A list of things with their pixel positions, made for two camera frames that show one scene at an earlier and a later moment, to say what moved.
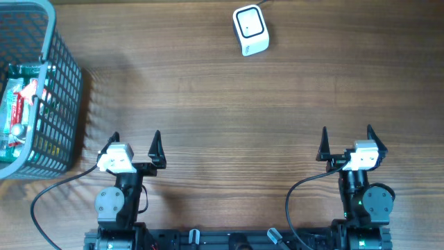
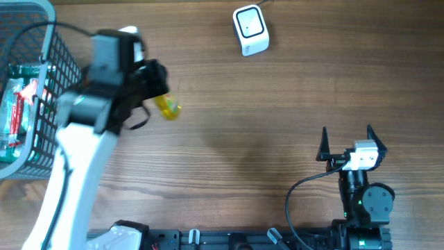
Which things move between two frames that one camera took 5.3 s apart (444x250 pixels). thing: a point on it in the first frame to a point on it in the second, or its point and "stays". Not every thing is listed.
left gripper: [155, 151] to [146, 77]
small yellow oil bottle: [16, 130] to [168, 106]
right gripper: [336, 160] stays
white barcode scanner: [251, 30] stays
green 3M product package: [18, 99] stays
